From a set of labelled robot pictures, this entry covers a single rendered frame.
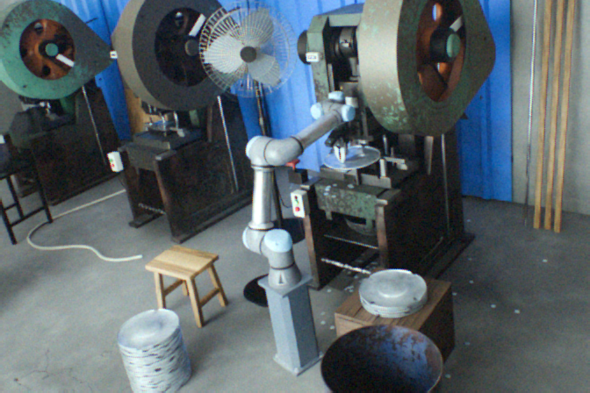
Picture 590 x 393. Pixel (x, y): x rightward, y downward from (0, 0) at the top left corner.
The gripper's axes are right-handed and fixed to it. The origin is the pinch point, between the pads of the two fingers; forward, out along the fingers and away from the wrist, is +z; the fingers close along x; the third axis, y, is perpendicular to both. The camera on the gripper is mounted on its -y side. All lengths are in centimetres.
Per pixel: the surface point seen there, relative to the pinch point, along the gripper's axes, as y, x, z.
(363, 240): 6.4, -4.7, 48.6
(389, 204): -1.8, -27.6, 18.7
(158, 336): -103, 37, 52
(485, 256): 65, -48, 79
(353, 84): 13.6, -2.6, -36.3
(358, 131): 10.6, -5.2, -13.0
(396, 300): -44, -54, 40
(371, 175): 7.8, -12.6, 9.0
